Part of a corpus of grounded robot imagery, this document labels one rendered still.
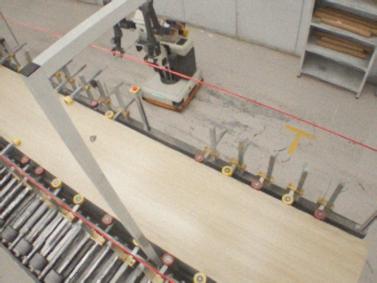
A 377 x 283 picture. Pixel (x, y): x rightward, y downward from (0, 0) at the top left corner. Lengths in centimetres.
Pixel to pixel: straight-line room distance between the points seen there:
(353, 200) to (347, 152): 62
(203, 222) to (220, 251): 24
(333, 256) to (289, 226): 35
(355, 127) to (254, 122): 128
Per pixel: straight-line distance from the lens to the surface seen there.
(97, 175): 121
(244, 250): 209
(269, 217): 219
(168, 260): 210
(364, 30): 396
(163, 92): 389
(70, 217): 248
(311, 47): 425
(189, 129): 378
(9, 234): 275
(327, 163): 364
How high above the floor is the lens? 290
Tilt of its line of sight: 54 degrees down
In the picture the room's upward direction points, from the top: 9 degrees counter-clockwise
